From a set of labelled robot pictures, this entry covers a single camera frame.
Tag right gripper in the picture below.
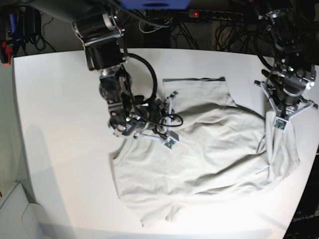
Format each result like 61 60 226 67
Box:
133 91 183 141

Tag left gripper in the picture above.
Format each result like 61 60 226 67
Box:
254 80 319 120

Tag beige t-shirt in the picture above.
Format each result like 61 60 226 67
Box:
113 78 300 227

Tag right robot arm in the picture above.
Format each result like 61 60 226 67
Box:
32 0 183 141

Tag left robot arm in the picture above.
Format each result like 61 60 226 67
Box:
249 0 318 120

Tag black power strip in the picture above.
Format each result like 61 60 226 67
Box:
188 9 244 21

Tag blue overhead box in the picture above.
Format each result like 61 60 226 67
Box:
120 0 190 9

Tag red black clamp tool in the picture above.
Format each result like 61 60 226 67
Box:
0 40 12 66

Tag white plastic bin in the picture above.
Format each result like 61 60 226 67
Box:
0 183 53 239

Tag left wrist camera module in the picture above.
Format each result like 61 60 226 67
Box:
273 117 289 132

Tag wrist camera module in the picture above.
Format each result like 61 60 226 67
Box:
161 131 179 149
273 117 289 132

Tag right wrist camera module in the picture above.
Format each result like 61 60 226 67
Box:
161 131 179 149

